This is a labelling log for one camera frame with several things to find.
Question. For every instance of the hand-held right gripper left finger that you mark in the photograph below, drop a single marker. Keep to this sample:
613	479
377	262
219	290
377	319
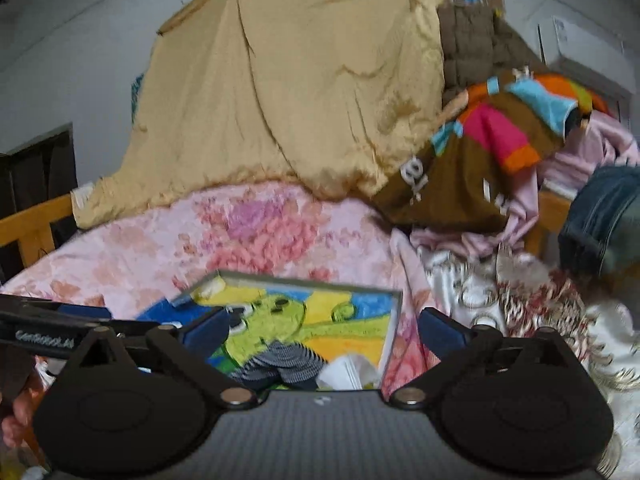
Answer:
206	332

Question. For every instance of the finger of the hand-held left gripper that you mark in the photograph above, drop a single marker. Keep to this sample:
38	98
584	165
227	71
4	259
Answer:
82	311

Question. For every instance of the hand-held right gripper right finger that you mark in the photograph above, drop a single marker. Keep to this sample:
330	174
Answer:
440	332

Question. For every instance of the cartoon print storage box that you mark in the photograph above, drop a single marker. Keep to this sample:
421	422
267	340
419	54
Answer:
320	315

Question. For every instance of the person's left hand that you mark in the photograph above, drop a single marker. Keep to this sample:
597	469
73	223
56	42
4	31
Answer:
17	420

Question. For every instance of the striped black white cloth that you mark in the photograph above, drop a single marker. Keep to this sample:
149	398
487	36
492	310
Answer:
280	362

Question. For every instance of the white satin patterned quilt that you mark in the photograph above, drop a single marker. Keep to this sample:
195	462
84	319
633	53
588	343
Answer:
545	300

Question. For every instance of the dark cabinet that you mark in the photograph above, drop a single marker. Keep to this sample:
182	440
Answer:
35	170

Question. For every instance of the brown multicolour patch garment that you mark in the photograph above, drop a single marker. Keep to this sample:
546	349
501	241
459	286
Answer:
465	180

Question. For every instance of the wooden chair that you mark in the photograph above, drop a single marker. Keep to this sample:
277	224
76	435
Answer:
550	220

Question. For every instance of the blue jeans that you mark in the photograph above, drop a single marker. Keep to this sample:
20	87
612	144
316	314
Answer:
605	215

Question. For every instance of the teal patterned cloth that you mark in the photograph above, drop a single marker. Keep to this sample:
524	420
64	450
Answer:
137	97

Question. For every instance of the pale pink cloth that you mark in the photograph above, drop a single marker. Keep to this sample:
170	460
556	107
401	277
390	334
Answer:
600	145

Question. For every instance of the yellow dotted blanket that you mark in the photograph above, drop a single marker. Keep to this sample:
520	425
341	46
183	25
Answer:
300	90

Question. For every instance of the brown puffer jacket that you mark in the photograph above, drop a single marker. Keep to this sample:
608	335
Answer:
470	45

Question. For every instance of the white air conditioner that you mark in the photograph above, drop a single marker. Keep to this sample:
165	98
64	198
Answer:
585	50

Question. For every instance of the wooden bed frame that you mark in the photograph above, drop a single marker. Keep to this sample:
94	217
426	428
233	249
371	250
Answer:
35	220

